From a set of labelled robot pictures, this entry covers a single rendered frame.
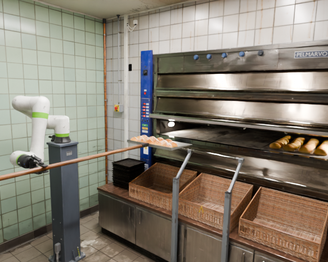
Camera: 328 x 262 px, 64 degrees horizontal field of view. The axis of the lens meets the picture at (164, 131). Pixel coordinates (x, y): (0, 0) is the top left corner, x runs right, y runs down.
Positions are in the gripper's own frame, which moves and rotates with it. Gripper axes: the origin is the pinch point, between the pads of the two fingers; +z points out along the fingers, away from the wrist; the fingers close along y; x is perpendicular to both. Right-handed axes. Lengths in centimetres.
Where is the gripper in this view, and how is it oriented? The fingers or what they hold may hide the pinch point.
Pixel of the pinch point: (43, 168)
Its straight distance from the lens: 185.1
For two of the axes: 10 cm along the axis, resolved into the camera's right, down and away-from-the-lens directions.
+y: -0.2, 9.9, 1.6
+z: 7.9, 1.2, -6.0
